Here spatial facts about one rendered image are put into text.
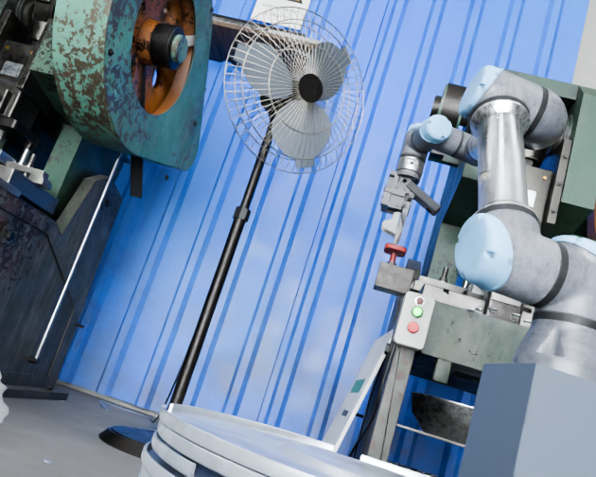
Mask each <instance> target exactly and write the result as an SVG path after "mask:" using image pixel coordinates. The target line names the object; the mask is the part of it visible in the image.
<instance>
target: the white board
mask: <svg viewBox="0 0 596 477"><path fill-rule="evenodd" d="M392 336H393V329H392V330H391V331H389V332H388V333H386V334H385V335H383V336H381V337H380V338H378V339H377V340H375V341H374V343H373V345H372V347H371V349H370V351H369V353H368V355H367V357H366V358H365V360H364V362H363V364H362V366H361V368H360V370H359V372H358V374H357V376H356V378H355V379H354V381H353V383H352V385H351V387H350V389H349V391H348V393H347V395H346V397H345V399H344V401H343V402H342V405H341V407H340V409H339V411H338V412H337V414H336V416H335V418H334V420H333V422H332V423H331V425H330V427H329V429H328V431H327V433H326V435H325V437H324V440H323V442H325V443H328V444H332V445H334V449H333V451H334V452H337V450H338V448H339V446H340V444H341V442H342V440H343V438H344V436H345V434H346V432H347V430H348V428H349V426H350V424H351V422H352V420H353V418H354V417H355V415H356V413H357V411H358V409H359V407H360V405H361V403H362V401H363V399H364V397H365V395H366V393H367V391H368V389H369V387H370V385H371V384H372V382H373V380H374V378H375V376H376V374H377V371H378V369H379V367H380V366H381V364H382V362H383V360H384V358H385V356H386V355H385V354H384V350H385V346H386V344H387V343H390V342H391V340H392Z"/></svg>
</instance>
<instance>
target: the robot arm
mask: <svg viewBox="0 0 596 477"><path fill-rule="evenodd" d="M459 114H460V115H461V116H463V117H464V118H468V119H470V130H471V131H472V133H473V135H472V134H469V133H467V132H463V131H460V130H458V129H455V128H453V127H452V126H451V123H450V121H449V120H448V119H447V118H446V117H445V116H443V115H433V116H431V117H429V118H428V119H426V120H425V121H423V122H422V123H415V124H411V126H410V127H409V128H408V130H407V132H406V134H405V140H404V143H403V147H402V151H401V153H400V157H399V160H398V164H397V167H396V170H391V172H390V176H389V180H388V183H387V185H386V186H385V187H384V193H383V196H382V198H383V199H382V200H381V204H380V205H381V207H380V210H379V211H381V212H385V213H389V214H392V215H393V217H392V218H391V219H390V220H386V221H383V223H382V226H381V230H382V231H383V232H384V233H386V234H388V235H390V236H391V237H393V238H394V243H393V244H397V243H398V242H399V241H400V238H401V234H402V231H403V227H404V224H405V220H406V218H407V217H408V215H409V212H410V209H411V205H412V201H413V200H415V201H416V202H418V203H419V204H420V205H421V206H422V207H423V208H425V209H426V210H427V211H428V212H429V213H430V214H431V215H432V216H435V215H436V214H437V213H438V212H439V210H440V208H441V205H440V204H438V203H437V202H436V201H435V200H434V199H432V198H431V197H430V196H429V195H428V194H427V193H426V192H424V191H423V190H422V189H421V188H420V187H419V186H418V184H419V181H420V178H421V177H422V173H423V169H424V166H425V163H426V159H427V156H428V153H429V152H430V151H432V150H437V151H439V152H441V153H443V154H446V155H449V156H451V157H454V158H456V159H459V160H461V161H464V162H466V163H468V164H470V165H471V166H473V167H478V211H477V212H476V213H475V214H474V215H473V216H472V217H470V218H469V219H468V220H467V221H466V222H465V224H464V225H463V227H462V229H461V231H460V233H459V236H458V239H459V240H458V242H457V243H456V246H455V264H456V268H457V270H458V273H459V274H460V276H461V277H462V278H463V279H464V280H465V281H467V282H469V283H471V284H474V285H476V286H477V287H479V288H480V289H482V290H485V291H490V292H495V293H498V294H500V295H503V296H506V297H509V298H511V299H514V300H517V301H518V302H521V303H524V304H527V305H530V306H532V307H535V309H534V314H533V319H532V322H531V326H530V328H529V330H528V331H527V333H526V335H525V336H524V338H523V340H522V341H521V343H520V345H519V346H518V348H517V350H516V352H515V353H514V355H513V359H512V362H511V363H540V364H543V365H546V366H549V367H551V368H554V369H557V370H560V371H563V372H566V373H568V374H571V375H573V376H576V377H579V378H582V379H585V380H590V381H593V382H596V242H595V241H592V240H590V239H587V238H577V237H575V236H558V237H554V238H552V239H550V238H546V237H543V236H542V235H541V234H540V224H539V218H538V216H537V215H536V213H535V212H534V210H532V209H531V208H529V201H528V188H527V176H526V164H525V151H524V150H525V149H526V150H541V149H545V148H547V147H549V146H551V145H552V144H554V143H555V142H557V141H558V140H559V138H560V137H561V136H562V135H563V133H564V131H565V129H566V127H567V122H568V113H567V109H566V106H565V104H564V102H563V101H562V99H561V98H560V97H559V96H558V95H557V94H556V93H555V92H553V91H552V90H550V89H548V88H545V87H542V86H540V85H538V84H536V83H533V82H531V81H529V80H526V79H524V78H521V77H519V76H516V75H514V74H512V73H509V72H507V71H505V70H503V68H497V67H495V66H493V65H486V66H485V67H483V68H482V69H481V70H480V71H479V72H478V73H477V74H476V75H475V77H474V78H473V80H472V81H471V82H470V83H469V85H468V86H467V88H466V90H465V93H464V95H463V97H462V100H461V102H460V105H459ZM387 207H388V208H387ZM399 216H400V218H399ZM398 220H399V221H398Z"/></svg>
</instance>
